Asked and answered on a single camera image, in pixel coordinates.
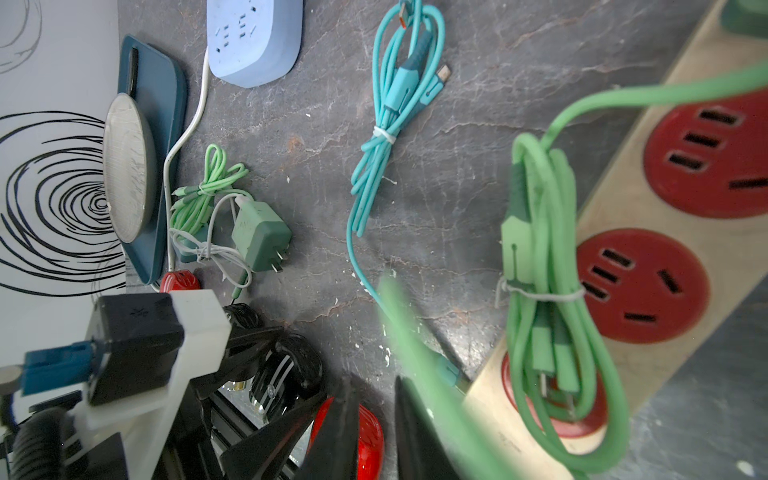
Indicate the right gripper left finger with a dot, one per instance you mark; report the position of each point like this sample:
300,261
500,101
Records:
334,452

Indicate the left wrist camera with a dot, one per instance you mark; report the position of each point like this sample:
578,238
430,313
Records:
104,407

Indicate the beige power strip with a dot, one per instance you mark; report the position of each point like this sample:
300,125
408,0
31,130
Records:
670,241

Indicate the blue power strip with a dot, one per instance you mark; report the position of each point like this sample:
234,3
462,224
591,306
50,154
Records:
253,42

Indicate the teal cable pink charger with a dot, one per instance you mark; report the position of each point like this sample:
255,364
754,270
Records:
407,76

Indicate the round grey plate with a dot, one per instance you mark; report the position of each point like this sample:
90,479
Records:
129,168

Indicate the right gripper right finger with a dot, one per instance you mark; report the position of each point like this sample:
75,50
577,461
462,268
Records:
420,454

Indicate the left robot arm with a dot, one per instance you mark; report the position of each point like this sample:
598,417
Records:
47,445

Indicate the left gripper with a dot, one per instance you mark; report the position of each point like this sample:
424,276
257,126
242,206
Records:
228,390

